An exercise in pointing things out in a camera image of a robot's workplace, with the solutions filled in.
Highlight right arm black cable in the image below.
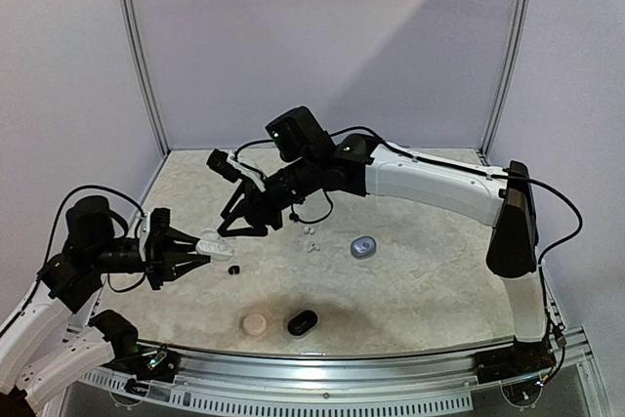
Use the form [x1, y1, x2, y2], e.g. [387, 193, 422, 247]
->
[229, 128, 585, 274]

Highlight black charging case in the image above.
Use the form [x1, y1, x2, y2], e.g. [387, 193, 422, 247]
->
[286, 310, 318, 338]

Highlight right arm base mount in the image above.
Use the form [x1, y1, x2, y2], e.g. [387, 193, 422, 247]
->
[473, 338, 565, 384]

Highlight aluminium front rail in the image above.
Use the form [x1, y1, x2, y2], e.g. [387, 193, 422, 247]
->
[56, 323, 595, 413]

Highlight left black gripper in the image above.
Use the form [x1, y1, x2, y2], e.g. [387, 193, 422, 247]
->
[89, 226, 210, 290]

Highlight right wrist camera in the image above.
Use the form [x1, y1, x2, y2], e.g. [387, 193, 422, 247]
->
[206, 149, 268, 193]

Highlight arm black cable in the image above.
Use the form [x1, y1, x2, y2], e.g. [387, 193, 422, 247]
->
[0, 185, 147, 335]
[229, 128, 585, 274]

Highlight purple charging case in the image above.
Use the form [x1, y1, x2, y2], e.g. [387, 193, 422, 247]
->
[350, 235, 377, 259]

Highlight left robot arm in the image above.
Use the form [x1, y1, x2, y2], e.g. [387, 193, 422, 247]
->
[1, 195, 211, 416]

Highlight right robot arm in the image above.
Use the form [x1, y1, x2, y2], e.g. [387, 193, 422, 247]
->
[207, 106, 547, 374]

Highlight pink charging case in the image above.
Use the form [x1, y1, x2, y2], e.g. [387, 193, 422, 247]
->
[241, 313, 268, 337]

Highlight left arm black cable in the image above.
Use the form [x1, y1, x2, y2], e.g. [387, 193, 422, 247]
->
[0, 185, 147, 335]

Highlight right aluminium frame post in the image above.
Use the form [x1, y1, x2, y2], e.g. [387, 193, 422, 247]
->
[478, 0, 530, 162]

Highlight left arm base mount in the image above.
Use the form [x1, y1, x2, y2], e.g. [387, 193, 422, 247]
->
[104, 337, 182, 383]

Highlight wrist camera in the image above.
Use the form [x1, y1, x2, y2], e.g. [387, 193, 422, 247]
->
[206, 149, 268, 193]
[136, 212, 151, 263]

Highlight white charging case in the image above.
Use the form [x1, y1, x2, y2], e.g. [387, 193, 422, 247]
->
[195, 229, 235, 261]

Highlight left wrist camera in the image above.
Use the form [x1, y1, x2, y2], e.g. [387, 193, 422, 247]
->
[136, 212, 151, 263]

